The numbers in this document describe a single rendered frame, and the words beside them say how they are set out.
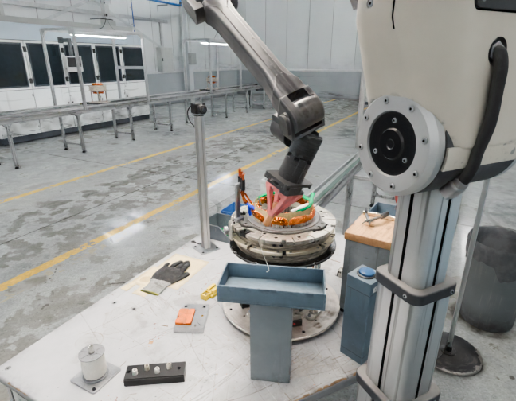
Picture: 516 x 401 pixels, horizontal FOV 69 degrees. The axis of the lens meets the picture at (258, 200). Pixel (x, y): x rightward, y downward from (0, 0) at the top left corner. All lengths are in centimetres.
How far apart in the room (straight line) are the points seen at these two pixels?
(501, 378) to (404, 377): 169
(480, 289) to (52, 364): 223
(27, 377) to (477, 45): 119
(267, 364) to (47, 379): 57
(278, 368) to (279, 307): 18
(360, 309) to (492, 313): 173
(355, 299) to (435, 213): 43
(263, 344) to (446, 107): 68
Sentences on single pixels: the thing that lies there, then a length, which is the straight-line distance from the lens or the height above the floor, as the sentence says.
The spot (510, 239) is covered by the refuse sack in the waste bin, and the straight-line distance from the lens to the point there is 281.
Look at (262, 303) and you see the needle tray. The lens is 88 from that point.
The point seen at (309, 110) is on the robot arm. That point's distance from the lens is 72.
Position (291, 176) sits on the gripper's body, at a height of 132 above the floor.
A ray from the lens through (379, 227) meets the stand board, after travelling 120.
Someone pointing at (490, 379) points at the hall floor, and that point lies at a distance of 245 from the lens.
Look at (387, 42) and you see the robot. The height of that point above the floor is 157.
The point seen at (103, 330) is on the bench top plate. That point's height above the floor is 78.
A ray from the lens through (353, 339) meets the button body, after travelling 110.
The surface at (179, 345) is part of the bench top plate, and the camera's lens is 117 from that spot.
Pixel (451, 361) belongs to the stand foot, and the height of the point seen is 2.
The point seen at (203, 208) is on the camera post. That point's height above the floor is 98.
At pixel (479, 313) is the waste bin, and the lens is 270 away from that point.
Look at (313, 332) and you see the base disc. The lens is 117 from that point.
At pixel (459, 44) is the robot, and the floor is 156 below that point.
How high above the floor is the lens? 155
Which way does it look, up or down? 21 degrees down
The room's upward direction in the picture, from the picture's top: straight up
